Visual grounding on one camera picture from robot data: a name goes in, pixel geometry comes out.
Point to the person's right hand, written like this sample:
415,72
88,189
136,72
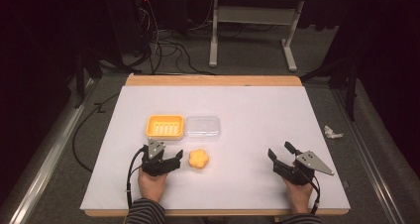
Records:
298,196

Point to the crumpled white paper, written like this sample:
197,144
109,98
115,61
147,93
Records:
332,133

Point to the wooden table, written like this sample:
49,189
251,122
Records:
211,80

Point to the white table sheet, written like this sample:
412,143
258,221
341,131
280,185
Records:
237,118

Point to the person's left hand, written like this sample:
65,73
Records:
152,186

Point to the yellow soap dish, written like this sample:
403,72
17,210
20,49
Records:
165,127

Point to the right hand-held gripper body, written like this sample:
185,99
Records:
298,169

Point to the black metal stand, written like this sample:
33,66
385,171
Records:
81,75
350,85

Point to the clear plastic lid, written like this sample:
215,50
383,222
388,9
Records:
202,129

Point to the orange flower-shaped soap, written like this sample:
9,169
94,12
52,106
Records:
198,158

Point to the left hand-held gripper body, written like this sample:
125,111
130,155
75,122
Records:
155,164

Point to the white metal desk frame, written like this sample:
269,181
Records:
257,15

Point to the aluminium floor rail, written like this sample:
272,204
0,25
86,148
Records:
49,158
369,158

